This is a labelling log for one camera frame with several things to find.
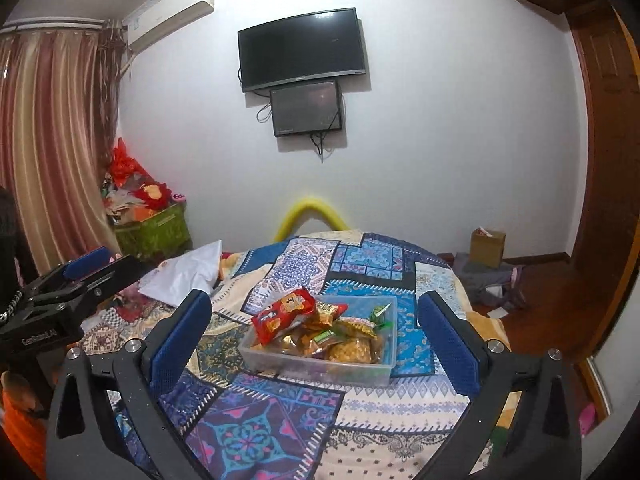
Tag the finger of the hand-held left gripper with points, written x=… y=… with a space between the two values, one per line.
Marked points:
x=87 y=262
x=120 y=275

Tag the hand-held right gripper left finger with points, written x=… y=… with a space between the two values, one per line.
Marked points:
x=180 y=340

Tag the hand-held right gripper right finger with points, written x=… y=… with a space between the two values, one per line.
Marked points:
x=450 y=345

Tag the yellow-green snack packet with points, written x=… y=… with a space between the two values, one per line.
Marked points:
x=355 y=328

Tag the clear bag of yellow puffs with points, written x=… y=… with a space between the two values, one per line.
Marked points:
x=350 y=351

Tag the red cartoon snack packet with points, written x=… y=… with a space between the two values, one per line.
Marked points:
x=280 y=312

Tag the orange-brown snack packet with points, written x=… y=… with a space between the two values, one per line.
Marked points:
x=300 y=342

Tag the small red-orange snack packet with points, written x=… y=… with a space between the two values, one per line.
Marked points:
x=332 y=312

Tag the clear plastic container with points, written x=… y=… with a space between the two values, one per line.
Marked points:
x=320 y=369

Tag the green storage box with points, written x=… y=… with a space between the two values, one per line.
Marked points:
x=155 y=232

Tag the white pillow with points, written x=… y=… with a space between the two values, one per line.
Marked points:
x=185 y=270

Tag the grey cloth pile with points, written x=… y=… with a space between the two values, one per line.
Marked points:
x=480 y=280

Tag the clear green-edged snack packet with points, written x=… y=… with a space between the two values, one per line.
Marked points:
x=380 y=317

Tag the red plush toy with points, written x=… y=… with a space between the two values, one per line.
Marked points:
x=150 y=195

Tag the orange printed pillow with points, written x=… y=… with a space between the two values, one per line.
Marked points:
x=230 y=262

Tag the small cardboard box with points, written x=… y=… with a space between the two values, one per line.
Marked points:
x=487 y=250

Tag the red plastic bag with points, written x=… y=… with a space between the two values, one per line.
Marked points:
x=122 y=162

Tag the patchwork printed blanket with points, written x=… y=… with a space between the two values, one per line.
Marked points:
x=280 y=410

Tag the striped red-gold curtain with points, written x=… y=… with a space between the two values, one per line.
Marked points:
x=55 y=135

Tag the yellow foam tube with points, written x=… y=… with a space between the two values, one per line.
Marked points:
x=310 y=203

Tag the brown wooden door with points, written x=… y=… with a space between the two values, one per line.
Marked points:
x=610 y=160

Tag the white air conditioner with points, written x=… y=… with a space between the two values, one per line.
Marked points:
x=170 y=17

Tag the small black wall monitor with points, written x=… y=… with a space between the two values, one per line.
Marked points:
x=305 y=107

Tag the large black wall television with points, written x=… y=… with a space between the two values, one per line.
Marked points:
x=300 y=45

